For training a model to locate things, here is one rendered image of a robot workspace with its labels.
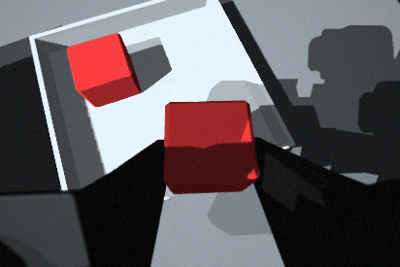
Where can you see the red block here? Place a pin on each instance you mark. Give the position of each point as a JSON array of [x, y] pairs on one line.
[[209, 147], [103, 71]]

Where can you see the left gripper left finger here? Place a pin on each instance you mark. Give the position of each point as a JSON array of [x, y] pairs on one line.
[[112, 222]]

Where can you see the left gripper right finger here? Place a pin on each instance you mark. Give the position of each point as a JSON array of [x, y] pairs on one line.
[[320, 218]]

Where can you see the white open tray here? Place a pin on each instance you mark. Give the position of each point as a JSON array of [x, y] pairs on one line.
[[181, 51]]

